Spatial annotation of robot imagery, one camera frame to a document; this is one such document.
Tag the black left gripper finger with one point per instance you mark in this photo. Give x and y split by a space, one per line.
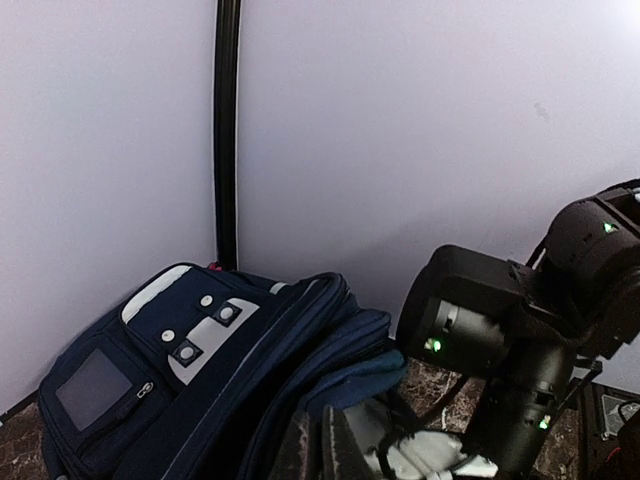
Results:
341 456

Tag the navy blue backpack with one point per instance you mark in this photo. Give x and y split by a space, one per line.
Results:
197 374

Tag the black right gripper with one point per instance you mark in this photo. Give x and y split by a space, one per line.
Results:
425 454

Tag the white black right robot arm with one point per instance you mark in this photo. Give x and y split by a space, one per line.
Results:
524 339

